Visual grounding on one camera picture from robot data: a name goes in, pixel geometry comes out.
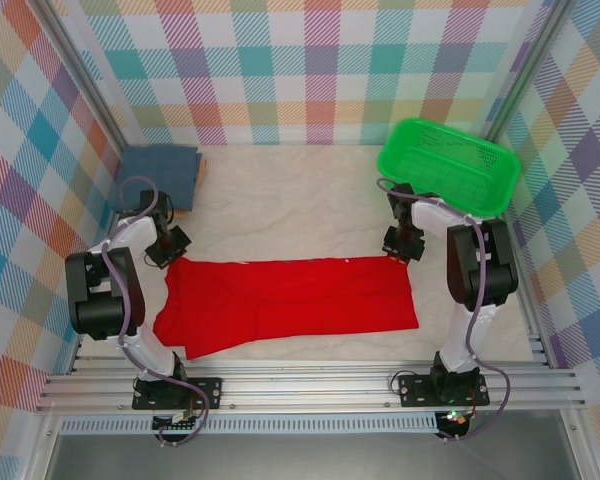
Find red printed t-shirt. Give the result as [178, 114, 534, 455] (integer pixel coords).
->
[152, 254, 420, 361]

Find folded blue t-shirt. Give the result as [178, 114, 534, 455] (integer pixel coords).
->
[114, 144, 203, 211]

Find green plastic basket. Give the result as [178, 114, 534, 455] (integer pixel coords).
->
[376, 117, 522, 219]

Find small circuit board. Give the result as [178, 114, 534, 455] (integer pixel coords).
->
[152, 412, 201, 432]
[437, 409, 472, 437]

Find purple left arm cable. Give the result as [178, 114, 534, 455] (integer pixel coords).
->
[102, 175, 211, 449]

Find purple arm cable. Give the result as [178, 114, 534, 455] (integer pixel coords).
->
[376, 177, 512, 444]
[102, 175, 211, 449]

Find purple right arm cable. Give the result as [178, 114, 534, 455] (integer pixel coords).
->
[376, 177, 512, 444]

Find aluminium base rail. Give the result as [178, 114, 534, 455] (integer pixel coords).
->
[34, 357, 586, 414]

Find aluminium corner post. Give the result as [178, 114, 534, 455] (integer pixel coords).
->
[34, 0, 129, 151]
[479, 0, 574, 146]

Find white slotted cable duct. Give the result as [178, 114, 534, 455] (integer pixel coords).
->
[59, 417, 439, 436]

